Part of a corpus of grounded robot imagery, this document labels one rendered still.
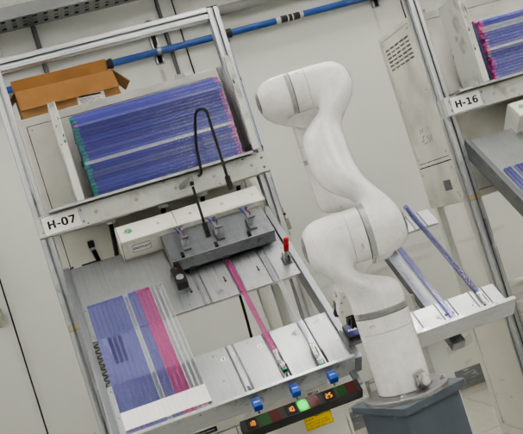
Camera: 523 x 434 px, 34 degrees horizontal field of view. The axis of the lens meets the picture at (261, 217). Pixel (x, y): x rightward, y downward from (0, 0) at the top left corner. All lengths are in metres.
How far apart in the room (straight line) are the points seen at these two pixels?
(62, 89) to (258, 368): 1.30
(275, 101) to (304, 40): 2.56
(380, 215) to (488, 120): 1.53
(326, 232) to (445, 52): 1.59
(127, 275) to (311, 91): 1.00
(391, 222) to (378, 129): 2.74
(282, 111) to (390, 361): 0.63
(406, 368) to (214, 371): 0.70
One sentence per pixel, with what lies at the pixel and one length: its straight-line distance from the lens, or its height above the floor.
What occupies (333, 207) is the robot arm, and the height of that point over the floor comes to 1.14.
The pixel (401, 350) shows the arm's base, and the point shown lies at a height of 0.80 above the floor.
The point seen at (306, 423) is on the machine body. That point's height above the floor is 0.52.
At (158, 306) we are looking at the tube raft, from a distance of 2.58.
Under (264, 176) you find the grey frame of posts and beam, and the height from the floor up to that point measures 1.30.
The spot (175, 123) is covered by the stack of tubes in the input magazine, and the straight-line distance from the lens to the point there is 2.77.
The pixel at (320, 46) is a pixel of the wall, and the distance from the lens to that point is 4.56.
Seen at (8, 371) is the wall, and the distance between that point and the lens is 4.25.
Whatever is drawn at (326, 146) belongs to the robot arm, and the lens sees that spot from 1.92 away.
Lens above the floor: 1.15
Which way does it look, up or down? level
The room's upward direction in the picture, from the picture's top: 17 degrees counter-clockwise
